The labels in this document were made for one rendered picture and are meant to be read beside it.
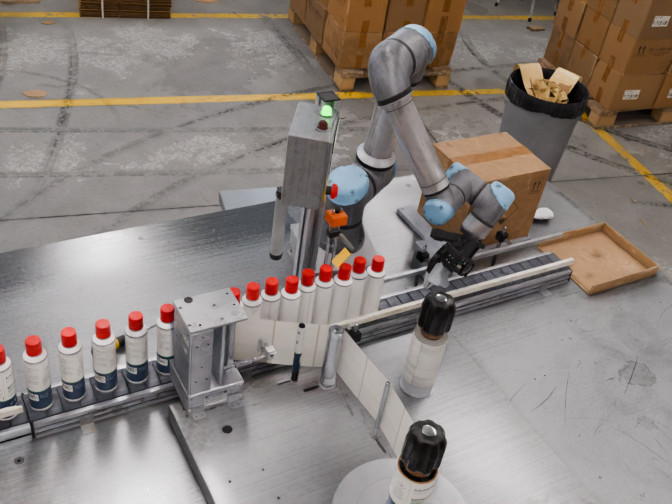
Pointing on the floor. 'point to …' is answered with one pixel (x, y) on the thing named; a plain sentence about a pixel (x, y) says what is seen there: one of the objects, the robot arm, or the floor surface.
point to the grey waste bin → (538, 133)
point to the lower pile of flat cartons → (125, 8)
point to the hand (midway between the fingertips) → (426, 283)
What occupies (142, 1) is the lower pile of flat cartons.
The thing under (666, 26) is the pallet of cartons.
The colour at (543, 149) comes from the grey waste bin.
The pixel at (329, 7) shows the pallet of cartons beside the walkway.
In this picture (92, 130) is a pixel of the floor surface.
